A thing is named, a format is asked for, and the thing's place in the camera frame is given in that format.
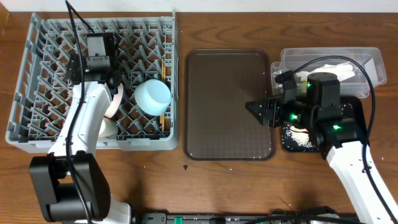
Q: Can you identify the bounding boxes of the rice food scraps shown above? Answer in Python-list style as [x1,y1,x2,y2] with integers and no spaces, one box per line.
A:
[282,124,313,148]

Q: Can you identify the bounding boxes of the white napkin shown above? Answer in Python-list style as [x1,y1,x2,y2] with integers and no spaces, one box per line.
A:
[296,62,355,82]

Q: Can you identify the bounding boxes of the wooden chopstick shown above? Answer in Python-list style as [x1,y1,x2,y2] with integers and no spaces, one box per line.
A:
[160,114,165,133]
[161,59,166,83]

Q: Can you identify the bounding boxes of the light blue bowl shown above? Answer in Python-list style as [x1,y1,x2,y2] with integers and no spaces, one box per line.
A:
[134,79,172,116]

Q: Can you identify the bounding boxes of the white pink bowl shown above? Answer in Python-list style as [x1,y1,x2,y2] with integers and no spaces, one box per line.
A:
[104,83,124,119]

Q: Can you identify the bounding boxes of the white cup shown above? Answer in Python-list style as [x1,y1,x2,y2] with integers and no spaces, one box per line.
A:
[98,118,118,139]

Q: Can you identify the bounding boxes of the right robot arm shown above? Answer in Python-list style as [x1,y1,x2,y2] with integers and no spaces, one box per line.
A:
[245,71,397,223]

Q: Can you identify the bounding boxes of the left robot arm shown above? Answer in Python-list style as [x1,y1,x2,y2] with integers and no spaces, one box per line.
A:
[30,33,135,223]

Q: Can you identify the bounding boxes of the black rectangular tray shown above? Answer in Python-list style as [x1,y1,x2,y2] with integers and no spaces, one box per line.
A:
[281,96,367,156]

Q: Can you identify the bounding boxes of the dark brown serving tray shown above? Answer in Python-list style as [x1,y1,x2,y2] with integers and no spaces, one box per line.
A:
[183,49,276,161]

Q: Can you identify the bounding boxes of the clear plastic bin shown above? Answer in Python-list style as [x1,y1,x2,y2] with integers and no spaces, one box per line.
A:
[271,47,387,98]

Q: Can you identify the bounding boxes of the grey plastic dish rack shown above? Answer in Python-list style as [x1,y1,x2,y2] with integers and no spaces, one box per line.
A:
[6,14,178,153]

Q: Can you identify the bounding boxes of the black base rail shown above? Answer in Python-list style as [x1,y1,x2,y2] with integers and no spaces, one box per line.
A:
[131,213,360,224]

